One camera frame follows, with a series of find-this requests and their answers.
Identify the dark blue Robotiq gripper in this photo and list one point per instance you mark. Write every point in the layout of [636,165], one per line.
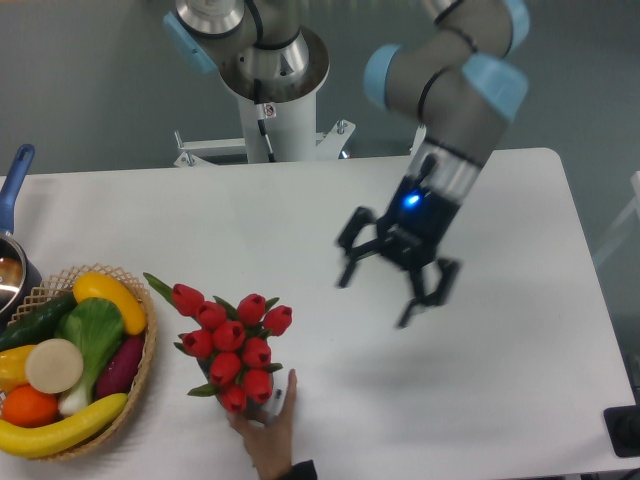
[408,234]

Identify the red tulip bouquet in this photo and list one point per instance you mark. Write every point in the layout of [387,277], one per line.
[244,329]

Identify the dark grey ribbed vase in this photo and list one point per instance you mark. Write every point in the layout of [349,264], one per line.
[237,387]

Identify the dark sleeved forearm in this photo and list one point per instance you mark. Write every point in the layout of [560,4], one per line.
[304,470]

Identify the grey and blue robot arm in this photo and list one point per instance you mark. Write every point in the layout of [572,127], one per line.
[458,86]

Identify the bare human hand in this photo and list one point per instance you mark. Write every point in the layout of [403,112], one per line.
[270,447]

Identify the black device at table edge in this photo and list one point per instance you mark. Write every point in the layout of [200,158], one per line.
[623,429]

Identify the yellow squash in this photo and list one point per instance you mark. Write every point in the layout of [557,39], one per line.
[98,285]

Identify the purple sweet potato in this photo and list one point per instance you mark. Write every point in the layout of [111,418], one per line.
[118,375]

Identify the green bok choy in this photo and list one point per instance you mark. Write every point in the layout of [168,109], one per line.
[95,326]

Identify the woven wicker basket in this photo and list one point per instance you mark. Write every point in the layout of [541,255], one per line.
[62,282]

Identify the beige round slice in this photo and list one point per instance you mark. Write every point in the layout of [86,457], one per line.
[54,366]

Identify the dark green cucumber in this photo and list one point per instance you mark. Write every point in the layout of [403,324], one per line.
[39,324]

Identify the long yellow banana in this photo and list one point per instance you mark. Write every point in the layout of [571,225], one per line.
[57,437]

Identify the yellow pepper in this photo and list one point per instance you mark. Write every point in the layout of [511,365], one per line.
[12,367]

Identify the orange fruit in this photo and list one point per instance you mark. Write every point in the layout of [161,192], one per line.
[29,408]

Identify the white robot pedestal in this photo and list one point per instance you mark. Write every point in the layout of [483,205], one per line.
[276,93]

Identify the blue handled saucepan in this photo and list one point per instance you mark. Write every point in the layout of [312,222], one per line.
[18,275]

